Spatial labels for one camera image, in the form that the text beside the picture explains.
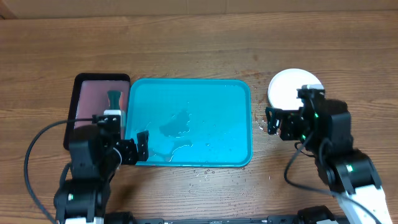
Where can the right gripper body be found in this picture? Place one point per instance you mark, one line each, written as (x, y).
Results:
(290, 127)

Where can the teal plastic tray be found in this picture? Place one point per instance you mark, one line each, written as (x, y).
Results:
(192, 122)

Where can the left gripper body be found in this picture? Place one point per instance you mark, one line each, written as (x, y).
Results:
(128, 150)

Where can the white plate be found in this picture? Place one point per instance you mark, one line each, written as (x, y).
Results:
(282, 90)

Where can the black water tray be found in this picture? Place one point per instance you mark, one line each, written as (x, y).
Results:
(89, 97)

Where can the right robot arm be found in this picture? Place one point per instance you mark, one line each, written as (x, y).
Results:
(321, 130)

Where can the pink green sponge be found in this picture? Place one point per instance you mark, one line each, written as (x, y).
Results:
(114, 98)

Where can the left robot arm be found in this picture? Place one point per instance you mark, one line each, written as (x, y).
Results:
(96, 153)

